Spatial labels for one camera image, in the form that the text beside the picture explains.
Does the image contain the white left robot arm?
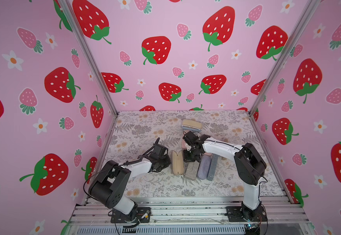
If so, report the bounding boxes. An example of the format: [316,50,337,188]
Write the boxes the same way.
[87,143,171,218]

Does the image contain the pink glasses case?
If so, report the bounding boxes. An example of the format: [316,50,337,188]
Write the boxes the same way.
[181,139,188,150]

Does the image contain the grey fabric glasses case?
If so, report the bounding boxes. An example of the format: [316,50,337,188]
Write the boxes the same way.
[172,150,185,175]

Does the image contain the grey case teal lining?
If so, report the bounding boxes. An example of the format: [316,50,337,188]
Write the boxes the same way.
[184,161,200,180]

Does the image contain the blue fabric glasses case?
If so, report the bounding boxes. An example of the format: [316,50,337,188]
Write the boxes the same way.
[181,119,203,132]

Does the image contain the aluminium corner post left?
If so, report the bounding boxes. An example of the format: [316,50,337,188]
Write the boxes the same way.
[59,0,119,118]

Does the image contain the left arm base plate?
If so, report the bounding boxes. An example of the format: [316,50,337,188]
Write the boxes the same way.
[110,207,151,224]

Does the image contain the aluminium corner post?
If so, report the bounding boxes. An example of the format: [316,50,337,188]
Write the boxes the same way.
[248,0,320,118]
[59,0,119,118]

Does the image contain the green case purple glasses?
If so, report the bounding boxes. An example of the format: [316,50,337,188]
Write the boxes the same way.
[207,154,219,181]

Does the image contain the aluminium rail frame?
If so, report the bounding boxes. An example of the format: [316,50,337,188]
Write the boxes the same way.
[65,195,317,235]

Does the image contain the purple case brown lining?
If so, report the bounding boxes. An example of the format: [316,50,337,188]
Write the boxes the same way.
[197,155,212,180]

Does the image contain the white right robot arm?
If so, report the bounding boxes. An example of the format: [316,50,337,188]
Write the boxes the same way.
[183,132,266,212]

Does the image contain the aluminium corner post right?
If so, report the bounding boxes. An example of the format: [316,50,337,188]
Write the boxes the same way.
[248,0,320,118]

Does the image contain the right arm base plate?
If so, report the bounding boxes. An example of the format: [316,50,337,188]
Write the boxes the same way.
[224,204,268,223]

